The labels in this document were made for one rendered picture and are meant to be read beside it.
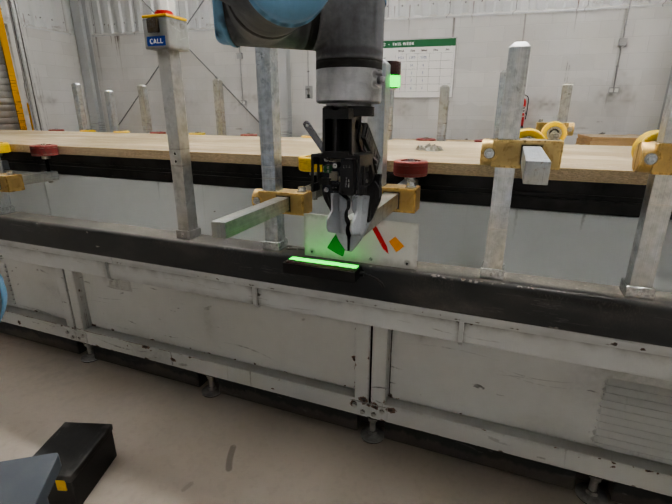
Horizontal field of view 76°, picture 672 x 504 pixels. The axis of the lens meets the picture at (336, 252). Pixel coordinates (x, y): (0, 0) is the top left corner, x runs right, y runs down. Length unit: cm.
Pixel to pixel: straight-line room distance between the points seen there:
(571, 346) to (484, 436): 49
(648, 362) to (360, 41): 79
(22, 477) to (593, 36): 813
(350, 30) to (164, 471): 130
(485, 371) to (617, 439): 35
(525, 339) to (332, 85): 66
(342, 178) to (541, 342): 59
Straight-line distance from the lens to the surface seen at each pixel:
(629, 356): 103
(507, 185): 87
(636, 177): 110
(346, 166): 58
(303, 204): 97
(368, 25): 60
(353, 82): 59
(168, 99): 115
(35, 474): 70
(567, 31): 817
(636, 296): 94
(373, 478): 142
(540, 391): 133
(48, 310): 225
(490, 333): 100
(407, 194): 89
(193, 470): 150
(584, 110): 818
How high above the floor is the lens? 102
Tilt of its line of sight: 18 degrees down
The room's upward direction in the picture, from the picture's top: straight up
